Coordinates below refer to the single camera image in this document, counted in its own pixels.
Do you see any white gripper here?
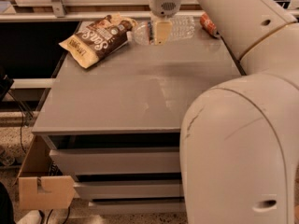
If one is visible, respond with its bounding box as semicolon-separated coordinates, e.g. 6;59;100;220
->
149;0;181;45

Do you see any clear plastic water bottle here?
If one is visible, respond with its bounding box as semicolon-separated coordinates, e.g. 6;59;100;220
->
133;15;195;46

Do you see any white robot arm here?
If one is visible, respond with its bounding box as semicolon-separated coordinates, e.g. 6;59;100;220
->
149;0;299;224

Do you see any brown chip bag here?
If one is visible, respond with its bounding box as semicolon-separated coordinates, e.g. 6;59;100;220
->
60;14;137;69

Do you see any orange soda can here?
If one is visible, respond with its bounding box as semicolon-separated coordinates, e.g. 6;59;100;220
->
200;13;220;38

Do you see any grey drawer cabinet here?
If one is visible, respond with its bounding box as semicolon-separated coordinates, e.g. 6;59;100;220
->
33;27;240;203

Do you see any top grey drawer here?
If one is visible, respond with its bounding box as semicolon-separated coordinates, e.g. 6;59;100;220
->
50;147;180;175

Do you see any grey drawer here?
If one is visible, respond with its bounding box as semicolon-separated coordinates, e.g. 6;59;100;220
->
89;199;186;215
50;147;180;175
74;180;184;200

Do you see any middle grey drawer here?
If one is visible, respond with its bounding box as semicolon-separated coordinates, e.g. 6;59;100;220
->
74;180;184;200

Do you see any bottom grey drawer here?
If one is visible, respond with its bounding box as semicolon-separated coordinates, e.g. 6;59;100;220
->
89;199;186;215

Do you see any cardboard box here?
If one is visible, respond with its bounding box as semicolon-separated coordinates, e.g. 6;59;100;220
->
16;136;75;210

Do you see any metal shelf rail frame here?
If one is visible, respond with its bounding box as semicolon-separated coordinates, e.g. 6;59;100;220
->
0;0;299;24

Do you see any black cable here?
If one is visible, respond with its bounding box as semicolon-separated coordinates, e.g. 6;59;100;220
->
7;91;36;156

